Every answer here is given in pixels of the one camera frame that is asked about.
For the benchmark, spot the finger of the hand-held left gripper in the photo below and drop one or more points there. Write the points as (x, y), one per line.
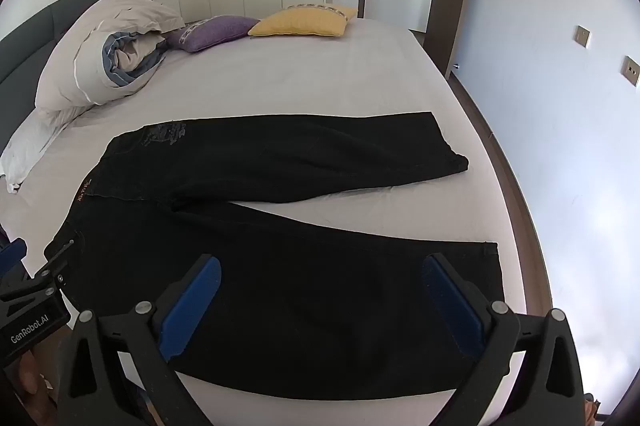
(55, 268)
(12, 256)

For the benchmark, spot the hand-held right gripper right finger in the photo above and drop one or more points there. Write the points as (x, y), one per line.
(450, 306)

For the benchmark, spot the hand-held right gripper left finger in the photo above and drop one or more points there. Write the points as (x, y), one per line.
(190, 306)

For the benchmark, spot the black pants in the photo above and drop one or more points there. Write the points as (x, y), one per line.
(300, 286)

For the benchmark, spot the white pillow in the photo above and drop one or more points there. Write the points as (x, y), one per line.
(30, 146)

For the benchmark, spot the rolled white and blue duvet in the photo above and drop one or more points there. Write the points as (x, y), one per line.
(90, 46)

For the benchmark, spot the grey upholstered headboard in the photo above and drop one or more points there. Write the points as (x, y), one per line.
(30, 26)

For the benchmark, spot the bed with white sheet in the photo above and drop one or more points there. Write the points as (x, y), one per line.
(300, 76)

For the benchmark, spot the purple cushion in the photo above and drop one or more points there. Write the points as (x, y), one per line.
(215, 31)

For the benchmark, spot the yellow cushion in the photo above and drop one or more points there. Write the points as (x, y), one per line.
(300, 22)

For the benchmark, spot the brass wall plate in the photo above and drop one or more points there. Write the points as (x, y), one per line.
(631, 70)
(582, 36)

